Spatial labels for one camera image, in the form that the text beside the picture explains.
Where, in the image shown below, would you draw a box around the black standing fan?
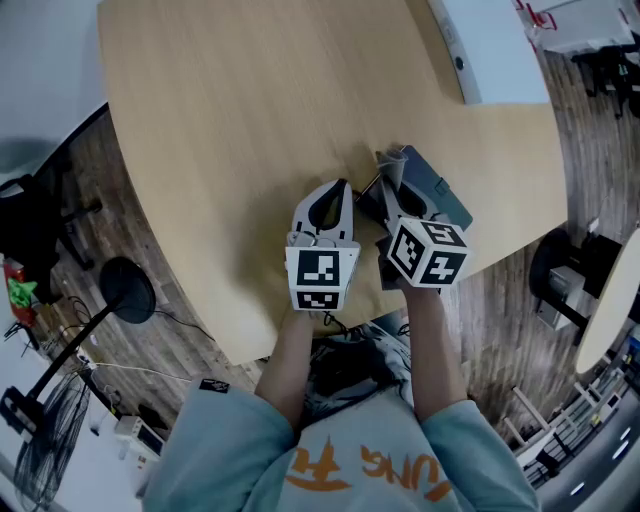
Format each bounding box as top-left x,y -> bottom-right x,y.
0,256 -> 157,512

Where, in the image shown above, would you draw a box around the round cream table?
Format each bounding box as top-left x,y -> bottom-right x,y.
574,227 -> 640,375

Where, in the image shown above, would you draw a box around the red bag with green tuft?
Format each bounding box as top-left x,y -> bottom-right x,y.
2,257 -> 39,329

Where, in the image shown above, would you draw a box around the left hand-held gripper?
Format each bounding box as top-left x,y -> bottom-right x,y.
284,178 -> 362,312

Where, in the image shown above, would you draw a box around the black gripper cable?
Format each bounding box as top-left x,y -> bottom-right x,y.
322,310 -> 351,334

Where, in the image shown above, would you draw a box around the grey metal box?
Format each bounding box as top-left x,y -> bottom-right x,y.
537,264 -> 586,331

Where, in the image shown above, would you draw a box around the person's right forearm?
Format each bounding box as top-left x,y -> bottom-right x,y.
402,287 -> 469,424

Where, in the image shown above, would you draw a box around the white floor cable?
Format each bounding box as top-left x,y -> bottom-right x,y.
74,349 -> 194,382

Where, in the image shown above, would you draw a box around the black office chair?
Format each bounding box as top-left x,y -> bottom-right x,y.
572,44 -> 640,119
0,149 -> 104,306

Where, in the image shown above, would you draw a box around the dark blue notebook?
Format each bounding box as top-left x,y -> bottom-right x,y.
354,144 -> 474,234

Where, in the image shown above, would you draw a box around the light blue printed shirt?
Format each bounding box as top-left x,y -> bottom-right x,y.
142,382 -> 544,512

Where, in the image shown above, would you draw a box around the small white appliance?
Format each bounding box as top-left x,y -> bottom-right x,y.
114,414 -> 166,459

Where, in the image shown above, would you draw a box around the person's left forearm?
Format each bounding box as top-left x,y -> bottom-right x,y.
254,309 -> 316,431

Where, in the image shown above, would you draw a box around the light blue jeans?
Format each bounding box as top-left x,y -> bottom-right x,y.
309,312 -> 416,416

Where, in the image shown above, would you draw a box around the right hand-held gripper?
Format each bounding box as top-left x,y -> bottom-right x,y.
374,174 -> 471,291

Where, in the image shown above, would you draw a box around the white flat box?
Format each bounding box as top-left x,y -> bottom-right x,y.
427,0 -> 551,106

